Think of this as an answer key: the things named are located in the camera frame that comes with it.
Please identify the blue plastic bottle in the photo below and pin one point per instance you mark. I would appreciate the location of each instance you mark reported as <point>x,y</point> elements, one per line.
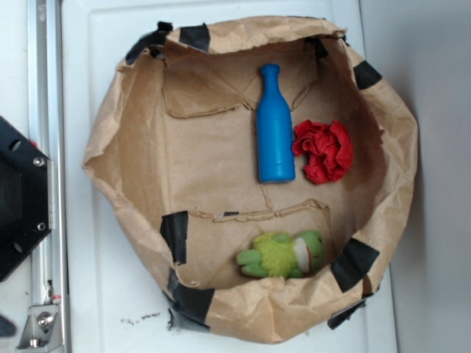
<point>274,131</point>

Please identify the green plush frog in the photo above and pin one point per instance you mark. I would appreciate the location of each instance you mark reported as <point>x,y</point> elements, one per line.
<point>278,254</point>

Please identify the brown paper bag bin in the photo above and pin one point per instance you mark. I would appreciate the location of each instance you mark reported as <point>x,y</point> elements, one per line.
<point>174,150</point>

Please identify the red crumpled paper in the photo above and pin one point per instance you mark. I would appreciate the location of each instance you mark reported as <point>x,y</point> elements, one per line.
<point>328,147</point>

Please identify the aluminium frame rail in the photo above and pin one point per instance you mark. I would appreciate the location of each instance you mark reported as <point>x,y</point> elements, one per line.
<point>45,82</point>

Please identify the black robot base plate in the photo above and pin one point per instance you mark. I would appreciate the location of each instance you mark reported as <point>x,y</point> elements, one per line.
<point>25,219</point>

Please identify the metal corner bracket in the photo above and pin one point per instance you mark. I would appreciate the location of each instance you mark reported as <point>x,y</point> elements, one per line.
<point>42,330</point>

